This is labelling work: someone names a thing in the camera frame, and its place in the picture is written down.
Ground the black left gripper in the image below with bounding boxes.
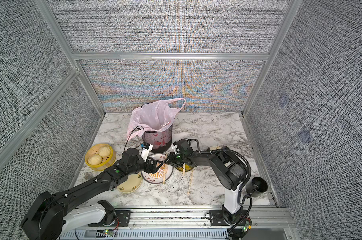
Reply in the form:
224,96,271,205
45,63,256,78
127,155,164,176

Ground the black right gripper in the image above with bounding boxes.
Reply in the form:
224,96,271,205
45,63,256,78
162,151,187,167

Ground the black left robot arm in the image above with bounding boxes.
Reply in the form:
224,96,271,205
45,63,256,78
21,148,163,240

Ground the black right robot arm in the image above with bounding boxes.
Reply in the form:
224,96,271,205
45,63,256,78
165,139,252,226

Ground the white plate with orange sunburst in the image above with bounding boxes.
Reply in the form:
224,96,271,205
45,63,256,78
141,154,174,184

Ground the yellow dark patterned small plate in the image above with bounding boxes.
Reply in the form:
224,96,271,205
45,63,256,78
175,164,194,172

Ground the black mesh trash bin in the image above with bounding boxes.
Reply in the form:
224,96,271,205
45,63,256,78
142,125,173,154

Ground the cream small plate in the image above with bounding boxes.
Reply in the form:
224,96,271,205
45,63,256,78
117,173,143,194

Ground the cream plate with black patch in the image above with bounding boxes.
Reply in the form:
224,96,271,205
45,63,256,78
207,146,221,152

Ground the pink plastic bin bag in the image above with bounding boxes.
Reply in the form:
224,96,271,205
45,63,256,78
126,98,187,141

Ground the white steamed bun upper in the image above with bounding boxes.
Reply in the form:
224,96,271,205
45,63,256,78
98,146,112,158

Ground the white steamed bun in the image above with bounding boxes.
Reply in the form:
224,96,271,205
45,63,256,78
88,154,103,166
98,146,112,158

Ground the yellow bamboo steamer basket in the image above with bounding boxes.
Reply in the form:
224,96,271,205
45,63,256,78
84,144,116,172

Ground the white steamed bun lower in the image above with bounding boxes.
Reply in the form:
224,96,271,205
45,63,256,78
88,154,103,166

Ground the black round object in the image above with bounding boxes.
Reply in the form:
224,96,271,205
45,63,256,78
246,177,268,196

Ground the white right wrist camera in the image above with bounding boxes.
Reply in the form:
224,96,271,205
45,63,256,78
172,144,181,155

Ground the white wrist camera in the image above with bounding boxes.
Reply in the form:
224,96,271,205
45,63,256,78
172,144,181,155
141,143,153,162

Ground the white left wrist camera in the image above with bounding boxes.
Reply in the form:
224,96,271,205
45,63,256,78
141,143,153,162

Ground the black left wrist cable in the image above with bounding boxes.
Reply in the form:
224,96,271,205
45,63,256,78
123,125,146,152

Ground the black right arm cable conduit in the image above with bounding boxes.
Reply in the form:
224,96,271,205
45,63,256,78
186,138,254,238

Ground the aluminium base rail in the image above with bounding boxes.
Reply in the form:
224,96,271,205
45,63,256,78
40,205,295,240

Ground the aluminium enclosure frame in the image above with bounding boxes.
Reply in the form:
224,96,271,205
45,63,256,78
0,0,362,205

